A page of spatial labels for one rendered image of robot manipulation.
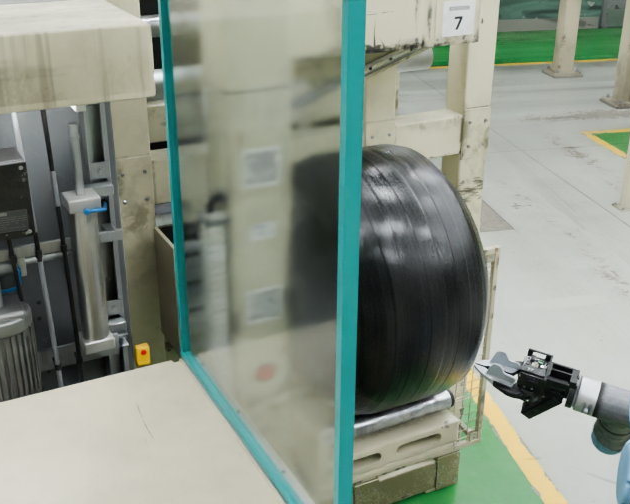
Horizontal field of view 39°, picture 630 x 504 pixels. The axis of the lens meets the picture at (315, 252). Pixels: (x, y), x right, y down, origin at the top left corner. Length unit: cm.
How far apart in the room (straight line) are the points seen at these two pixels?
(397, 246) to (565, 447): 198
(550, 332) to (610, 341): 27
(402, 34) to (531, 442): 194
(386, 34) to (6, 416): 115
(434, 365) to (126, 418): 69
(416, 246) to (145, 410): 63
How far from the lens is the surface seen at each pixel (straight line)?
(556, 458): 348
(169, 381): 145
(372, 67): 218
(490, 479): 332
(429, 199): 177
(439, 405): 204
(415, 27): 206
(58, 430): 137
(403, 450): 204
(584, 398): 189
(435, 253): 172
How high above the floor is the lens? 204
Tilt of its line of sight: 24 degrees down
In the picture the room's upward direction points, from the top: straight up
